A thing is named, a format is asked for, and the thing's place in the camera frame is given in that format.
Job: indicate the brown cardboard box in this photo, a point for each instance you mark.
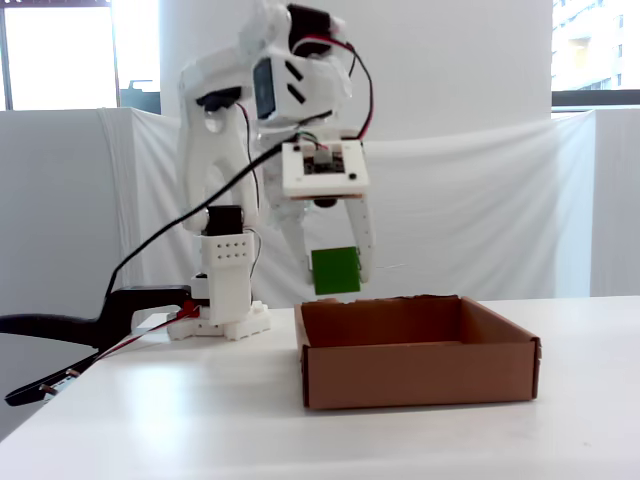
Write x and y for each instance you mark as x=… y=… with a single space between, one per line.
x=420 y=370

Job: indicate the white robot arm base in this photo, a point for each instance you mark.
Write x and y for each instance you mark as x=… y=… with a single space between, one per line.
x=230 y=290

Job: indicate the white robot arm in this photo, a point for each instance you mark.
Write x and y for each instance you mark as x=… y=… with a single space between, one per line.
x=200 y=150

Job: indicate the black table clamp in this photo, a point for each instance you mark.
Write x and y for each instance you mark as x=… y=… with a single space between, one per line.
x=125 y=305

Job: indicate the glass window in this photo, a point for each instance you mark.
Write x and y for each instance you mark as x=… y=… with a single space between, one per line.
x=595 y=45
x=60 y=55

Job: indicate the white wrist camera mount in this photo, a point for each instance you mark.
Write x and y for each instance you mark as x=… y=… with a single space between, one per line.
x=325 y=167

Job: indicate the white cloth backdrop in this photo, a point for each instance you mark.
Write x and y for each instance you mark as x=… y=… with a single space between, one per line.
x=450 y=200

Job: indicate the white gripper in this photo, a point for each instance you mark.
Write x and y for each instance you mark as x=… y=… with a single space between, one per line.
x=361 y=226

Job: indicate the white partition panel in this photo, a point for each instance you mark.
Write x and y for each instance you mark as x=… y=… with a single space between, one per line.
x=617 y=200
x=50 y=210

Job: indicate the green cube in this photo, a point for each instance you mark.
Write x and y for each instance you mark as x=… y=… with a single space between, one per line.
x=336 y=270

